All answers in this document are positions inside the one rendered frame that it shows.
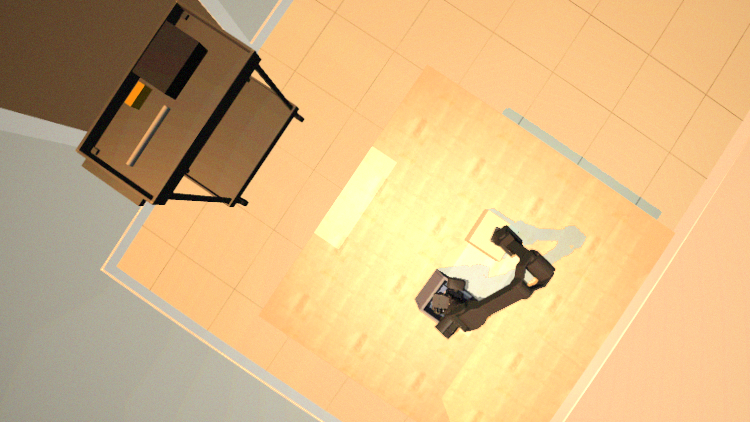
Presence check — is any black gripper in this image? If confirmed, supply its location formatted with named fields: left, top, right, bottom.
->
left=442, top=277, right=466, bottom=316

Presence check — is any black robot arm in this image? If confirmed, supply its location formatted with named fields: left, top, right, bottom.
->
left=432, top=225, right=555, bottom=339

